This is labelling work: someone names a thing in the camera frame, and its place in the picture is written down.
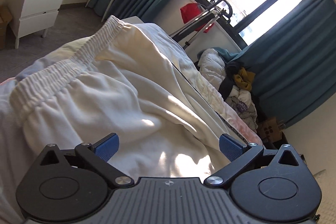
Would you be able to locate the red bag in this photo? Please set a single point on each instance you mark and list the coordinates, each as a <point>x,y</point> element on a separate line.
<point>191,11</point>

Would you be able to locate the pink pastel bed sheet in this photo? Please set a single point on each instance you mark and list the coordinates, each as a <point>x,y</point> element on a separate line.
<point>26,113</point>

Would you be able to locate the cardboard box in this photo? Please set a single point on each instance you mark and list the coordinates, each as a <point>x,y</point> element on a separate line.
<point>5,18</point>

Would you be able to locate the teal curtain right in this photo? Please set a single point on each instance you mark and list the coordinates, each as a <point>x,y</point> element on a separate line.
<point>294,62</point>

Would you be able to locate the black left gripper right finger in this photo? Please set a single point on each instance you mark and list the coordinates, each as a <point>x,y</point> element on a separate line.
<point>269,185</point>

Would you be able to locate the cream white sweatpants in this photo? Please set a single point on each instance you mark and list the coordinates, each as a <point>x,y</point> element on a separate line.
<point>118,98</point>

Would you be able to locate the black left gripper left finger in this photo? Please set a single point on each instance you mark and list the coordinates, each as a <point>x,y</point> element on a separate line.
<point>71,184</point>

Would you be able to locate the pile of clothes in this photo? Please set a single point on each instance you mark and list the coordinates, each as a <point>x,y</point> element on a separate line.
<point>221,75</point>

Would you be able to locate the brown paper bag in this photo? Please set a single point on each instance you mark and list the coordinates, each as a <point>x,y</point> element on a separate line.
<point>271,130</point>

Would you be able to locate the black silver tripod stand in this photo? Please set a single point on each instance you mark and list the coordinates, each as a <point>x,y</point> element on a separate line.
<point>202,22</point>

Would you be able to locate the mustard yellow garment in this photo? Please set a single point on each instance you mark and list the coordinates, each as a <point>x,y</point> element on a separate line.
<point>244,79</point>

